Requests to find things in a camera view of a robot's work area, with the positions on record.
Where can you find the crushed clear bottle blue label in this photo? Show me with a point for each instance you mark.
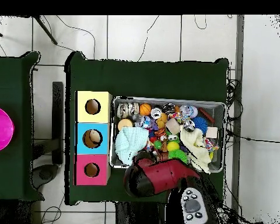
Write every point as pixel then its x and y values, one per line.
pixel 143 121

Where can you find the small tiger plush toy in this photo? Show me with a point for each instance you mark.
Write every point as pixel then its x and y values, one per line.
pixel 160 133

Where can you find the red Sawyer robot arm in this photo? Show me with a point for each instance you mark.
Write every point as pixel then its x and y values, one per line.
pixel 163 175

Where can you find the wooden box with three holes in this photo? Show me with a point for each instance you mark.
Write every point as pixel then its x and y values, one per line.
pixel 84 116

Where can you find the round orange sponge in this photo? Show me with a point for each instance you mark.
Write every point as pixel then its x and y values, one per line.
pixel 125 124

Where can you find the small orange basketball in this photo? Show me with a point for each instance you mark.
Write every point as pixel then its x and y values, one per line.
pixel 145 109

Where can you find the mint green knitted cloth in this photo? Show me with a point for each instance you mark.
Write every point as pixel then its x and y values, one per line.
pixel 128 144

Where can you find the dark green table cloth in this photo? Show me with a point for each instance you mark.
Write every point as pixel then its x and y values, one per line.
pixel 154 79
pixel 9 81

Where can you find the blue spiky rubber ball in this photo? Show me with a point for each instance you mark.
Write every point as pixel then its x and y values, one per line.
pixel 200 123

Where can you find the cream knitted cloth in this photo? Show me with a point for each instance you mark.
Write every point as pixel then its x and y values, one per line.
pixel 200 154

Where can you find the plain wooden block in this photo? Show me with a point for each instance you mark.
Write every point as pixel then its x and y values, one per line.
pixel 211 132

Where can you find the black floor stand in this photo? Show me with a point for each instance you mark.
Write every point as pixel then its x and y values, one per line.
pixel 57 116

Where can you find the black tripod leg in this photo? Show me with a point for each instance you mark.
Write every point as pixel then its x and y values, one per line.
pixel 46 30

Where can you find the pink plastic bowl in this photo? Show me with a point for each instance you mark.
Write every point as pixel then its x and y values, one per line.
pixel 0 129

